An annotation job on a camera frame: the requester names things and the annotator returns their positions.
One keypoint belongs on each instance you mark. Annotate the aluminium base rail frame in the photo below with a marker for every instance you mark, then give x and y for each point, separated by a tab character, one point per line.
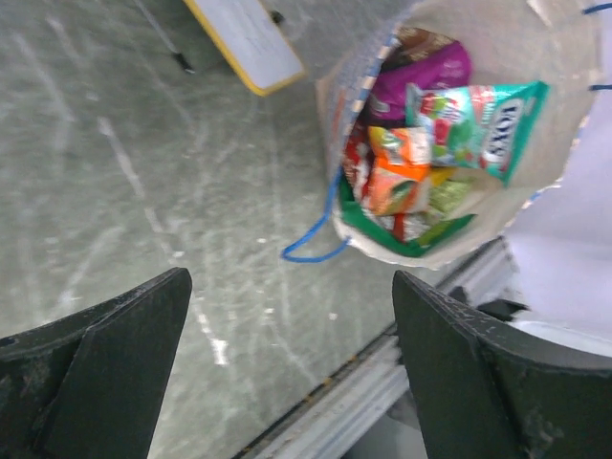
336	415

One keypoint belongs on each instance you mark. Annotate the black marker pen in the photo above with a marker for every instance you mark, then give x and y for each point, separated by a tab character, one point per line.
175	53

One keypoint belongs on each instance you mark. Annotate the green snack packet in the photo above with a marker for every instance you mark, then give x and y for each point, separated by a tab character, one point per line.
409	235

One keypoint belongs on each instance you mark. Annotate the orange snack packet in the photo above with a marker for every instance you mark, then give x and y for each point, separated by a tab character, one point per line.
399	180

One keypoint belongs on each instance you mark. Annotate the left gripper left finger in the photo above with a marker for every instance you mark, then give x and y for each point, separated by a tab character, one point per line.
92	384

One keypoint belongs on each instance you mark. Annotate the brown Kettle chips bag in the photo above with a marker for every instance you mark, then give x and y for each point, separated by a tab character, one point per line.
416	40

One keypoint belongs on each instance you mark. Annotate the purple candy bag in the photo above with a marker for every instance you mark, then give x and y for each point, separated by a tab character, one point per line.
424	63

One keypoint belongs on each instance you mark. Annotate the small yellow-framed whiteboard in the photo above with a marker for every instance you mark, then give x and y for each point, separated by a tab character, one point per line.
254	47

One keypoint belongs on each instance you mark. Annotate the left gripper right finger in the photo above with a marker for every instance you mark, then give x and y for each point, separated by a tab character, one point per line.
484	389

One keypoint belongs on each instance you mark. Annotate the teal Fox's candy bag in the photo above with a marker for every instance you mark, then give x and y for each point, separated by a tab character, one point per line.
478	126

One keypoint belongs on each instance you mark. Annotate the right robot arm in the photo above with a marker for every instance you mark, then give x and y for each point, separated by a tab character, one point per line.
555	259

